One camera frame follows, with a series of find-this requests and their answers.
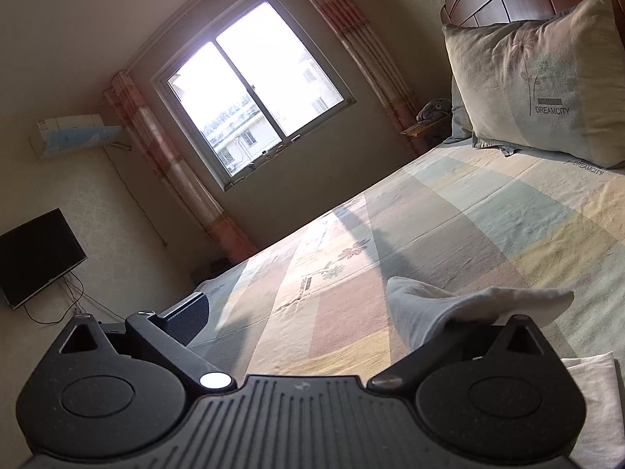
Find beige printed pillow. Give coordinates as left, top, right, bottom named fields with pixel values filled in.
left=442, top=0, right=625, bottom=169

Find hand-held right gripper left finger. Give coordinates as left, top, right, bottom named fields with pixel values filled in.
left=56, top=292, right=238, bottom=394

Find grey cloth bundle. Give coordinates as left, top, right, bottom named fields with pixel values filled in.
left=415, top=98, right=452, bottom=124

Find black wall television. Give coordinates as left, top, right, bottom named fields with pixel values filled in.
left=0, top=208, right=89, bottom=311

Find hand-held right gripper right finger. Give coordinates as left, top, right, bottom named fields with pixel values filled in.
left=366, top=313, right=556, bottom=396

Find white air conditioner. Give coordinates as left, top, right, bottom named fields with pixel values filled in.
left=29, top=113, right=132, bottom=159

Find sliding window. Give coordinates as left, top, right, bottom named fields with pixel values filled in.
left=149, top=0, right=357, bottom=193

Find patchwork bed sheet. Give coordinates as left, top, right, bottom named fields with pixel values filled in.
left=161, top=139, right=625, bottom=392

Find wooden nightstand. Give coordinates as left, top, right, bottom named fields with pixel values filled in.
left=400, top=117, right=452, bottom=157

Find pink striped curtain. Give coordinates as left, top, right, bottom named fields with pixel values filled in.
left=273, top=0, right=423, bottom=157
left=105, top=71, right=257, bottom=265

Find white printed T-shirt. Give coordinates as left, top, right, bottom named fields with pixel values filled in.
left=386, top=276, right=623, bottom=469

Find black television cables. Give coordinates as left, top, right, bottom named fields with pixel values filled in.
left=22, top=274, right=104, bottom=326

